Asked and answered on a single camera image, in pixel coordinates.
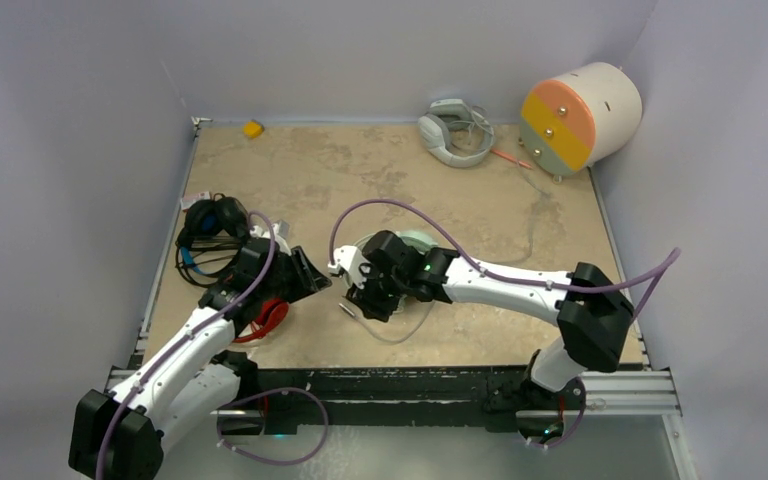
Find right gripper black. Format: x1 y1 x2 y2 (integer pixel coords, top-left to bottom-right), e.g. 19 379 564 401
347 260 409 323

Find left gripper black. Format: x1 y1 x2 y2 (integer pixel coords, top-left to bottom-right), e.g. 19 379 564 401
257 246 329 304

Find red headphones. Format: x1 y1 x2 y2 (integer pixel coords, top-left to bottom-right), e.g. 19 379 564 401
233 298 290 344

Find black blue headphones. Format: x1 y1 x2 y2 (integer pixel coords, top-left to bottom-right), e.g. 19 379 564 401
175 193 251 288

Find mint green headphones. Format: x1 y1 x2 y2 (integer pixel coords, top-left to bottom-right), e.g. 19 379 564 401
353 229 439 254

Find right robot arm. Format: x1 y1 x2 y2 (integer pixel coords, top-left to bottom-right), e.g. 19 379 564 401
328 230 634 407

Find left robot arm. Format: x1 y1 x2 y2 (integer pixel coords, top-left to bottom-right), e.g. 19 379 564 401
67 239 331 479

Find white grey headphones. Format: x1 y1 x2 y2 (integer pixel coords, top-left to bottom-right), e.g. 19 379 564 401
417 98 496 169

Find red white small card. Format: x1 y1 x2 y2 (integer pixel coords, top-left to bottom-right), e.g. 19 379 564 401
179 191 212 212

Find yellow small block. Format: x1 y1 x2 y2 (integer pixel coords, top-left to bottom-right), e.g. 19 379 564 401
241 120 265 139

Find orange pen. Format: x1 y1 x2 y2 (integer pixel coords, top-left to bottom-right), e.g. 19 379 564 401
490 148 533 170

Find round pastel drawer cabinet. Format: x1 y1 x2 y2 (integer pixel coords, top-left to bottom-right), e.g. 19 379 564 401
519 62 643 178

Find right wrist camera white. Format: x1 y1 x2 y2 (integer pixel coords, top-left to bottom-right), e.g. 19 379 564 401
327 245 367 289

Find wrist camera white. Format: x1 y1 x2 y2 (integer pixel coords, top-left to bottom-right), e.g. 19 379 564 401
250 220 291 255
327 245 367 289

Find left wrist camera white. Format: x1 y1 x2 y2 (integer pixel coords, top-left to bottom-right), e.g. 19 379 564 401
250 220 291 255

